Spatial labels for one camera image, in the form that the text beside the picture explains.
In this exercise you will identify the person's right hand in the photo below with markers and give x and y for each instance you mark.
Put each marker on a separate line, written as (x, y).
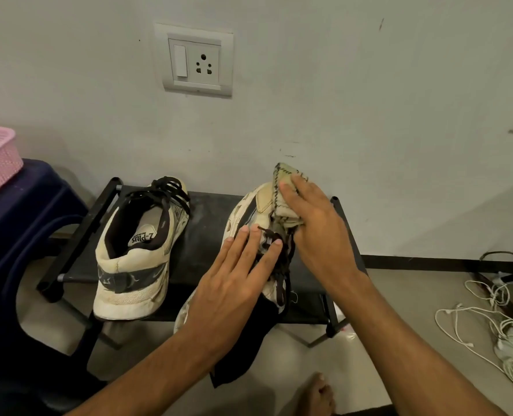
(325, 242)

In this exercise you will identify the person's left hand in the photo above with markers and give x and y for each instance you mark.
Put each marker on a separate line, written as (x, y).
(226, 298)

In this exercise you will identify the person's left fingers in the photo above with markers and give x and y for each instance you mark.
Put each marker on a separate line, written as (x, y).
(252, 255)

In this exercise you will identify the person's right fingers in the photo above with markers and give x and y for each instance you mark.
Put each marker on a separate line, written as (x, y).
(302, 192)

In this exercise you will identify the beige stitched cleaning cloth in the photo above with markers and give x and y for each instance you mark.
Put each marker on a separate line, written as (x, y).
(282, 212)

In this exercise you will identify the white sneaker with laces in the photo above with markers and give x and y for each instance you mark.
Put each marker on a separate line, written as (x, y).
(137, 259)
(250, 212)

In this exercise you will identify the person's right forearm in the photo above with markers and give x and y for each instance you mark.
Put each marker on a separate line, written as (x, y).
(403, 355)

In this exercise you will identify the person's left forearm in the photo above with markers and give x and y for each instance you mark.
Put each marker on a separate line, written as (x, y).
(161, 376)

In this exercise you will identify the black metal shoe rack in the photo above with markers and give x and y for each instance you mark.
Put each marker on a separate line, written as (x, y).
(206, 238)

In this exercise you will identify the black cloth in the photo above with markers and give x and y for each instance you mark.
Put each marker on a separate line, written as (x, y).
(243, 342)

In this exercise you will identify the white sneaker with tied laces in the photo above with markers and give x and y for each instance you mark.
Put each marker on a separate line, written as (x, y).
(137, 259)

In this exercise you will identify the white plastic bag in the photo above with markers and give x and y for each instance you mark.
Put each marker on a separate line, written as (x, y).
(347, 331)

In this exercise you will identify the person's bare foot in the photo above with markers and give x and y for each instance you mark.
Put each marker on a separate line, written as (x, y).
(315, 396)

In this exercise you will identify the dark blue plastic stool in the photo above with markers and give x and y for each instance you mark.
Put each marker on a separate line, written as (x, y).
(22, 220)

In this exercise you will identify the white wall switch socket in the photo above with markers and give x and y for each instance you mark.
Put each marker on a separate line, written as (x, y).
(195, 60)

